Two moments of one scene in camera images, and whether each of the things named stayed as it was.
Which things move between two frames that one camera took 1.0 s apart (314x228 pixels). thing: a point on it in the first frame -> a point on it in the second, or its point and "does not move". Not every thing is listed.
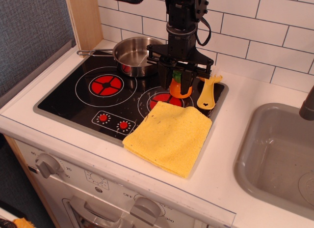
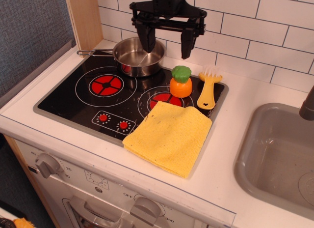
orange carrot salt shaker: x=175 y=85 does not move
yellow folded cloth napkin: x=172 y=135 does not move
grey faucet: x=306 y=110 does not move
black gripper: x=180 y=51 -> x=169 y=10
